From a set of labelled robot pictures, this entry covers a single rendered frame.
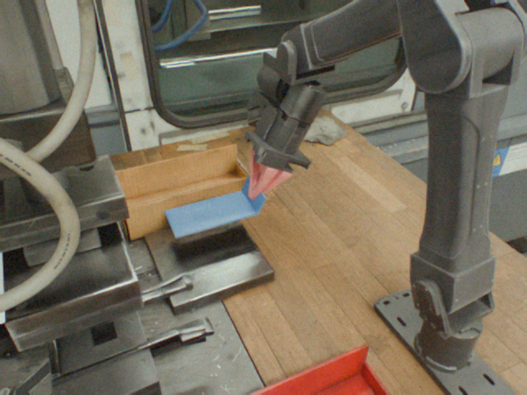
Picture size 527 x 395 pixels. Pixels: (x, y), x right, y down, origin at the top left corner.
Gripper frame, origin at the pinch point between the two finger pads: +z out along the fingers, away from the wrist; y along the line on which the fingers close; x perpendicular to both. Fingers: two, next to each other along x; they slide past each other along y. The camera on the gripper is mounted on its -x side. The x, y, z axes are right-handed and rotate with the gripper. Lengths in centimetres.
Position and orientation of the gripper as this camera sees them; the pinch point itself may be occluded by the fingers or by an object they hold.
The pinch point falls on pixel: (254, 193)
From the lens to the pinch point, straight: 76.1
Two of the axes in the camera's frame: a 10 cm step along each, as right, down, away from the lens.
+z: -4.4, 8.2, 3.6
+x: 4.0, 5.4, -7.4
